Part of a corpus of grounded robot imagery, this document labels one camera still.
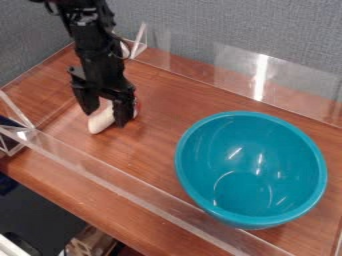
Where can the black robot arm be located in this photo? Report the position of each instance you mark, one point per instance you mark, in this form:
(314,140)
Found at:
(88,22)

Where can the clear acrylic corner bracket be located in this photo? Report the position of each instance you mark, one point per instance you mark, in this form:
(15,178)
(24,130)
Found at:
(134,47)

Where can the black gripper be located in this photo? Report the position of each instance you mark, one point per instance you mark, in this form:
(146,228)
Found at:
(99,79)

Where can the blue plastic bowl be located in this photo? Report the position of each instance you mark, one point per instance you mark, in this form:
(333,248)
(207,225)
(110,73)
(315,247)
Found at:
(251,169)

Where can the light wooden object below table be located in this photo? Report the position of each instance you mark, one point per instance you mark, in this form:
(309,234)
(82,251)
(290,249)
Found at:
(90,242)

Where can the clear acrylic barrier front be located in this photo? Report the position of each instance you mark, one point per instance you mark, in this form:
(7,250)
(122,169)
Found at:
(155,222)

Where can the clear acrylic barrier left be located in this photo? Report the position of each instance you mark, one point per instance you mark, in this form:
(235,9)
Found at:
(47,78)

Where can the plush mushroom with brown cap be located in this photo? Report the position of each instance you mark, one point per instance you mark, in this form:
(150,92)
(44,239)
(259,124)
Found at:
(102,118)

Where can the clear acrylic barrier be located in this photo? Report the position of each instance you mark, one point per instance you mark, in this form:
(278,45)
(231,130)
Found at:
(289,86)
(47,78)
(155,222)

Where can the clear acrylic barrier back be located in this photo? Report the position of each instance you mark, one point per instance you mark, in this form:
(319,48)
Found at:
(289,86)

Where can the clear acrylic bracket left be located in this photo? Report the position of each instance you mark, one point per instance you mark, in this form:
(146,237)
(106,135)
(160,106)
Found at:
(15,126)

